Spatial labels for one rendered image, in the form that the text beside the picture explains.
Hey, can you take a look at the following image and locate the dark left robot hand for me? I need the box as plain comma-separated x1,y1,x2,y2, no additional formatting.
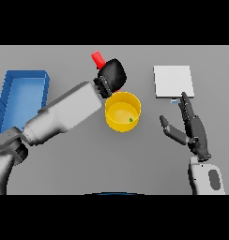
93,58,128,98

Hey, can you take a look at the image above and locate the dark right robot hand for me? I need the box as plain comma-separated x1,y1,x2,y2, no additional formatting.
159,91,212,162

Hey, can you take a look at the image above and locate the yellow bowl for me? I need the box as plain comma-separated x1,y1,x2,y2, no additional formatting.
104,91,142,133

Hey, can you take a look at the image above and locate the pale square measuring scale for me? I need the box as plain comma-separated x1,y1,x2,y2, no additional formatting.
152,65,195,104

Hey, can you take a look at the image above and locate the blue tray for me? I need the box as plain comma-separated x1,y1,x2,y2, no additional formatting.
0,69,51,136

